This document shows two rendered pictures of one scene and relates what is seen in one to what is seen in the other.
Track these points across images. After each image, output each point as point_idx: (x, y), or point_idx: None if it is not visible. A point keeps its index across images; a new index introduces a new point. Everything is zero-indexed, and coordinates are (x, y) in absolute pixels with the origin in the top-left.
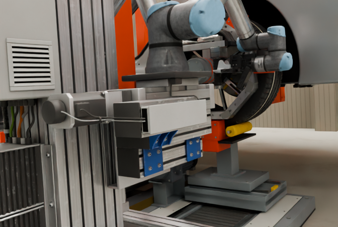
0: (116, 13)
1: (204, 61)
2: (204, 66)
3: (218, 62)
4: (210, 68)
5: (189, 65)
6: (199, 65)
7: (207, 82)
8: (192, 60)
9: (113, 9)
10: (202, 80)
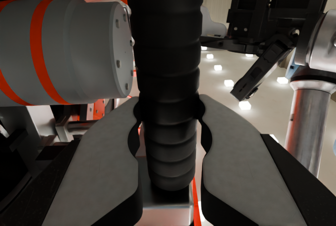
0: (304, 130)
1: (92, 96)
2: (103, 83)
3: (187, 170)
4: (61, 79)
5: (130, 66)
6: (122, 78)
7: (17, 3)
8: (129, 85)
9: (320, 136)
10: (76, 12)
